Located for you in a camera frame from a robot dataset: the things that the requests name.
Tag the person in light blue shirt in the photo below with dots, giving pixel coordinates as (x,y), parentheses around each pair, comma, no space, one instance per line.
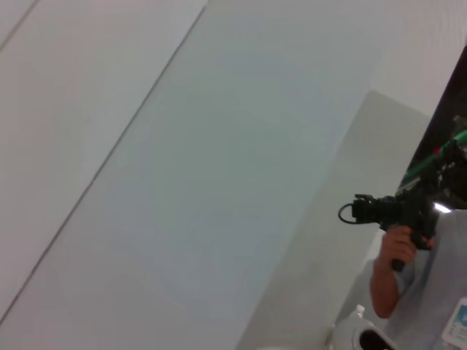
(430,291)

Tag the white blue ID badge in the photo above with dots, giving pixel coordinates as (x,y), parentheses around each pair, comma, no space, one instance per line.
(456,321)

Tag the dark equipment rack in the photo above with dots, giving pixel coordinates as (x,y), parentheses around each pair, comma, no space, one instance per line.
(448,109)

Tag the bare person forearm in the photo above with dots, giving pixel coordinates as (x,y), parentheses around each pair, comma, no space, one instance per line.
(385,291)

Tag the black handheld device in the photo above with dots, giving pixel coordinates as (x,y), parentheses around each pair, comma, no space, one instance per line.
(401,209)

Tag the green rod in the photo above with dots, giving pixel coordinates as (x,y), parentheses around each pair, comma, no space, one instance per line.
(460,136)

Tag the bare person hand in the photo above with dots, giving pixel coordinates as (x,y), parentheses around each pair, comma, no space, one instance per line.
(396,244)

